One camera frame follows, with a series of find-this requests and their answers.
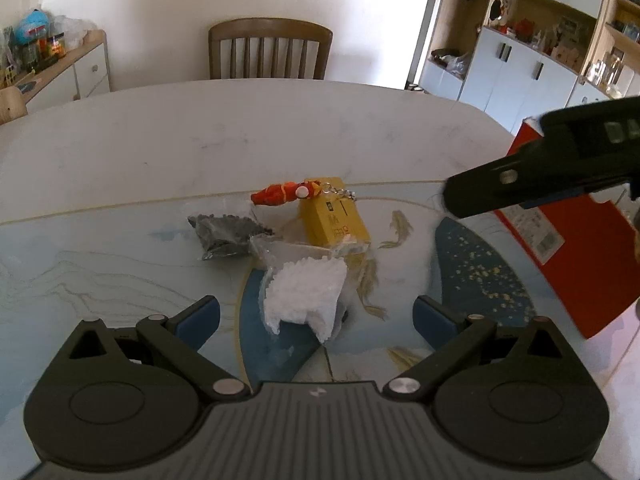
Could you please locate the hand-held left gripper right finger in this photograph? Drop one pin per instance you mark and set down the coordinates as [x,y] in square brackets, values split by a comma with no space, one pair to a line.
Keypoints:
[434,320]

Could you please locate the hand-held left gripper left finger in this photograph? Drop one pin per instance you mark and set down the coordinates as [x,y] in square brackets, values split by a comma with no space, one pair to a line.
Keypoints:
[200,317]

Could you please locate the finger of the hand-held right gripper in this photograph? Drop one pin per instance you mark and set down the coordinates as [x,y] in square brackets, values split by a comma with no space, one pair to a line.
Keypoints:
[500,185]

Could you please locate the bag of white beads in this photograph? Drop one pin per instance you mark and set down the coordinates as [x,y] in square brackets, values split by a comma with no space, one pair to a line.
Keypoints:
[305,285]

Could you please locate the red cardboard box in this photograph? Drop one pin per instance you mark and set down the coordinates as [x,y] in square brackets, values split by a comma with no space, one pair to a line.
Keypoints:
[590,260]

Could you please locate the bag of dark beads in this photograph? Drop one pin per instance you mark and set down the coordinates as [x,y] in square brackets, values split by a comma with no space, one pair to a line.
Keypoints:
[225,232]

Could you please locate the crumpled plastic bag on shelf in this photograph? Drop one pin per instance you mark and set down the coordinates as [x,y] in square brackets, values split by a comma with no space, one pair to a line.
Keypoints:
[457,65]

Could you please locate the yellow small box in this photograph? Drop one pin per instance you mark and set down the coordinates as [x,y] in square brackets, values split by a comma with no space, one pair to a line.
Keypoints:
[330,220]

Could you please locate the wooden sideboard white doors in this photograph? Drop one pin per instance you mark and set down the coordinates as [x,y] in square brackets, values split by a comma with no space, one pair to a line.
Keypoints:
[90,72]

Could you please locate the brown wooden chair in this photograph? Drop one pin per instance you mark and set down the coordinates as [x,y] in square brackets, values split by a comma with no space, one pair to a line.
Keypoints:
[270,27]

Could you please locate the light wooden stool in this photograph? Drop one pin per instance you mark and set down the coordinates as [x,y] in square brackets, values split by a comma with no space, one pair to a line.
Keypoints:
[12,105]

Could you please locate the clear plastic bag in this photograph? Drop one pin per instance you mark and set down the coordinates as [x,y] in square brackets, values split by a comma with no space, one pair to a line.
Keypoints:
[72,32]

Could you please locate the blue round toy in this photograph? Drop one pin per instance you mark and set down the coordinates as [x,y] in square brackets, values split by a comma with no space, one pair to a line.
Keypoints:
[32,27]

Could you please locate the white cabinet wall unit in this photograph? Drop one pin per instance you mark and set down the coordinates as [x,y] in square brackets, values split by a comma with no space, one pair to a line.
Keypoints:
[520,75]

